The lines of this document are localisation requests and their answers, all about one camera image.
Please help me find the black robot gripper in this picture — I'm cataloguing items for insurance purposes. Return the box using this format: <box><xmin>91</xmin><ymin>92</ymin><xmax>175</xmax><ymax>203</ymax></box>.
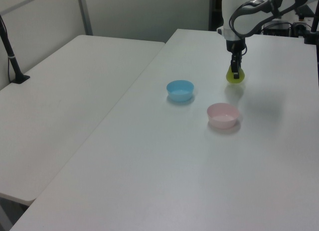
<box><xmin>225</xmin><ymin>38</ymin><xmax>248</xmax><ymax>80</ymax></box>

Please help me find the green pear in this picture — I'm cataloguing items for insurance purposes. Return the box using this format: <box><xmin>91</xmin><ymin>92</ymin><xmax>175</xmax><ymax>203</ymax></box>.
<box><xmin>225</xmin><ymin>65</ymin><xmax>246</xmax><ymax>84</ymax></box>

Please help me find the pink plastic bowl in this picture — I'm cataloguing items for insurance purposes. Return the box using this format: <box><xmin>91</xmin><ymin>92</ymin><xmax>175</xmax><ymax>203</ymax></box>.
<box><xmin>206</xmin><ymin>103</ymin><xmax>240</xmax><ymax>129</ymax></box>

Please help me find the blue plastic bowl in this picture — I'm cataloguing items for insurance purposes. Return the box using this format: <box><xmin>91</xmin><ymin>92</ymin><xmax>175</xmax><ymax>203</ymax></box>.
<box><xmin>166</xmin><ymin>79</ymin><xmax>195</xmax><ymax>103</ymax></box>

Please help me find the black electronics box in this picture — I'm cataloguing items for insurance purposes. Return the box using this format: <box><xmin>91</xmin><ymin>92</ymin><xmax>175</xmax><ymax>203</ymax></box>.
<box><xmin>261</xmin><ymin>19</ymin><xmax>293</xmax><ymax>37</ymax></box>

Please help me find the black device with orange button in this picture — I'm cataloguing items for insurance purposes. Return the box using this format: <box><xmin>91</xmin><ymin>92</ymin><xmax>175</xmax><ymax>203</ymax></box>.
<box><xmin>291</xmin><ymin>13</ymin><xmax>311</xmax><ymax>38</ymax></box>

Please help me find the black pole with table clamp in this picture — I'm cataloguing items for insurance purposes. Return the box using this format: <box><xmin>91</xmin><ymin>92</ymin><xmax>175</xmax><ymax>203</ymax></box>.
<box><xmin>303</xmin><ymin>5</ymin><xmax>319</xmax><ymax>45</ymax></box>

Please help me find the black pole with flat base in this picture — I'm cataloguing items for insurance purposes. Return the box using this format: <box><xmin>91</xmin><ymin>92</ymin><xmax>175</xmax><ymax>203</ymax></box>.
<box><xmin>0</xmin><ymin>14</ymin><xmax>31</xmax><ymax>85</ymax></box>

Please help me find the grey partition frame post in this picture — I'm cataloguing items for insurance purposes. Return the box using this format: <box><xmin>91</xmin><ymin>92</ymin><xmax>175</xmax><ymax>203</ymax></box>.
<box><xmin>76</xmin><ymin>0</ymin><xmax>94</xmax><ymax>36</ymax></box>

